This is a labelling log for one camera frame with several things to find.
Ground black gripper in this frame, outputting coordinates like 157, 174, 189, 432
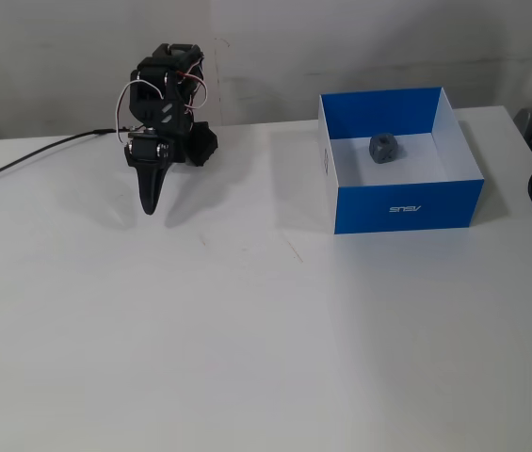
124, 131, 173, 216

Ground gray block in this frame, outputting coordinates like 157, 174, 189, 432
367, 133, 399, 165

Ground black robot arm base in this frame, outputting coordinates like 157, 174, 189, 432
188, 121, 219, 168

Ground blue and white box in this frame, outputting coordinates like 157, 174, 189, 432
317, 87, 486, 235

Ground black power cable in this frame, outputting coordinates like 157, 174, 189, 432
0, 127, 121, 190

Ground white servo wire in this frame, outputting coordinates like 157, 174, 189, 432
115, 79, 169, 145

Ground red servo wire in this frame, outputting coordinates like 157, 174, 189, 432
175, 68, 211, 110

